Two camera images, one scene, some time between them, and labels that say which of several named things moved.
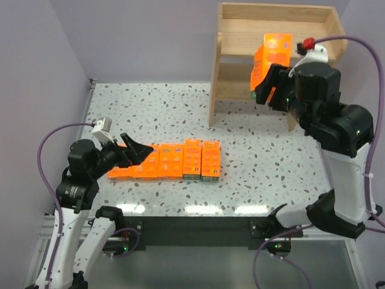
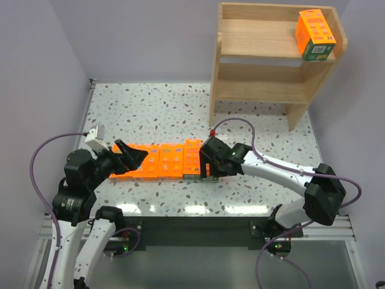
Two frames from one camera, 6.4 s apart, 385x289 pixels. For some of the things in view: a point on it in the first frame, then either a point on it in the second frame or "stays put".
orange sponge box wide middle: x=170 y=161 stays put
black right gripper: x=277 y=87 to x=209 y=155
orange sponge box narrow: x=192 y=159 stays put
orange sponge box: x=276 y=49 to x=313 y=37
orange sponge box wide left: x=149 y=170 stays put
